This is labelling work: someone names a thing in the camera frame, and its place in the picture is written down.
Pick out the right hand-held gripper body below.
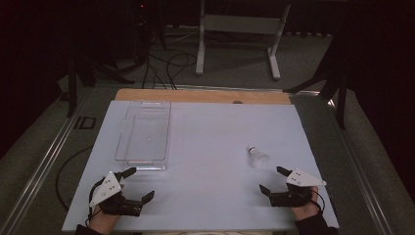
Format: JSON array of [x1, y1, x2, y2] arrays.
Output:
[[269, 168, 327, 208]]

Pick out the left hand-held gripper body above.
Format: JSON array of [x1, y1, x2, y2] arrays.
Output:
[[89, 171, 145, 217]]

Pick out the white shuttlecock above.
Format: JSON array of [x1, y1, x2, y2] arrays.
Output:
[[247, 146, 271, 169]]

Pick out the clear plastic container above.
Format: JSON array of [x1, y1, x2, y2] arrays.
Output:
[[115, 100, 172, 171]]

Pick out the person's left hand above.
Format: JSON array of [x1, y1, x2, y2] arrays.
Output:
[[87, 209, 121, 234]]

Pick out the person's right hand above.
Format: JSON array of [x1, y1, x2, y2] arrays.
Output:
[[292, 187, 319, 221]]

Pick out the white board sheet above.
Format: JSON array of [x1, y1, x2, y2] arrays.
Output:
[[62, 100, 340, 233]]

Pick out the black tripod stand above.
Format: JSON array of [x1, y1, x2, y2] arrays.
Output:
[[66, 53, 135, 118], [283, 30, 349, 130]]

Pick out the white metal stand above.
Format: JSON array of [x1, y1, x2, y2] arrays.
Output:
[[195, 0, 292, 81]]

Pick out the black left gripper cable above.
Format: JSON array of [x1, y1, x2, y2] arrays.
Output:
[[85, 179, 105, 227]]

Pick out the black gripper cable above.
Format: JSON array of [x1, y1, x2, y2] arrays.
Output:
[[85, 179, 105, 227], [306, 188, 326, 213]]

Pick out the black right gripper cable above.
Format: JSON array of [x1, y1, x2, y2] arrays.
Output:
[[306, 188, 326, 213]]

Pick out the black floor cable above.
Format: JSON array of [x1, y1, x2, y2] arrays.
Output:
[[55, 145, 94, 212]]

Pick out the metal floor rail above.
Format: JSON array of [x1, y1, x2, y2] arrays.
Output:
[[327, 97, 394, 235], [0, 87, 94, 235]]

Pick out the black rectangular floor frame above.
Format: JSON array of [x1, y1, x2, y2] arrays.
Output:
[[72, 116, 98, 130]]

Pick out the bundle of black cables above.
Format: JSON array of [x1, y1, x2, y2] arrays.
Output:
[[140, 48, 198, 91]]

